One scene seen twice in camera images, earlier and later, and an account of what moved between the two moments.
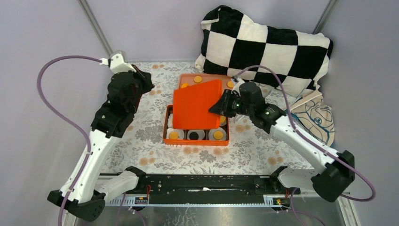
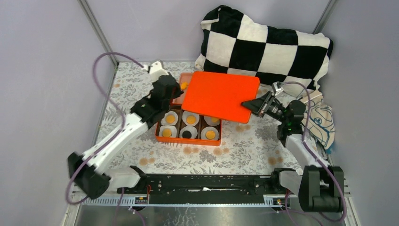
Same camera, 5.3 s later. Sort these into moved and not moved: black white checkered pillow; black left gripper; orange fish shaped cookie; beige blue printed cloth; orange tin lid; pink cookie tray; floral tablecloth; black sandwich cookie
Moved: black left gripper; black sandwich cookie; orange tin lid; pink cookie tray
Not moved: floral tablecloth; orange fish shaped cookie; beige blue printed cloth; black white checkered pillow
